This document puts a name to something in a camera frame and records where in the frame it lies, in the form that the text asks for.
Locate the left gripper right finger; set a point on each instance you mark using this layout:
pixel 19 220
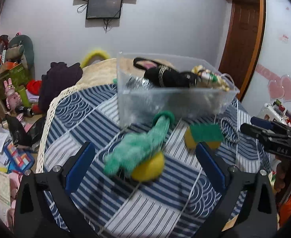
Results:
pixel 217 171

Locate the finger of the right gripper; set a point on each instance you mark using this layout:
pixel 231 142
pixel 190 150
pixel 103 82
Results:
pixel 273 126
pixel 252 131

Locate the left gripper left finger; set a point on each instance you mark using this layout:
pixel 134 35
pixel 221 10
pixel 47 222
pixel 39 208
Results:
pixel 75 168

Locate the green knitted cloth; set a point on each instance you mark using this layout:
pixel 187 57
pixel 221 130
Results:
pixel 136 148

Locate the floral yellow green cloth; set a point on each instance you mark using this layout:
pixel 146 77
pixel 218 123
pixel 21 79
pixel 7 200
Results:
pixel 203 75

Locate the black white plush toy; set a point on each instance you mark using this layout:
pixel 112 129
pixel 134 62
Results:
pixel 164 76

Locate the right hand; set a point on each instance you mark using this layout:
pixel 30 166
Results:
pixel 280 176

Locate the yellow green scrub sponge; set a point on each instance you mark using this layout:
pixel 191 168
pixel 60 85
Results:
pixel 211 134

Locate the yellow round sponge ball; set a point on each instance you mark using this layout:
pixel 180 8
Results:
pixel 149 169

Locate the brown wooden door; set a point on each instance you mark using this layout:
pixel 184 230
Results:
pixel 243 42

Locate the pink rabbit toy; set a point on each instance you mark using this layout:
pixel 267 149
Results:
pixel 13 99

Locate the dark purple cloth pile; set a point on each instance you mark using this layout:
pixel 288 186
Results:
pixel 58 78

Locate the beige blanket with pink squares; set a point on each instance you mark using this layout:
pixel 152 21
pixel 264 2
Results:
pixel 104 72

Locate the silver glitter bag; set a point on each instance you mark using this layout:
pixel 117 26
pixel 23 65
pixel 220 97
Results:
pixel 139 83

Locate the green cardboard box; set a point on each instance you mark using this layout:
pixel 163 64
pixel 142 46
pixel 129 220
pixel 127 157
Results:
pixel 19 76

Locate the clear plastic storage bin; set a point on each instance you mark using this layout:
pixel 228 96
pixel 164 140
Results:
pixel 139 105

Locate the grey green plush toy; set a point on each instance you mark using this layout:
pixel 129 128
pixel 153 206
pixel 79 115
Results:
pixel 20 48

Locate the small black wall monitor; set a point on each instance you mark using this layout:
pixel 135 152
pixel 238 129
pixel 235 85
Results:
pixel 104 9

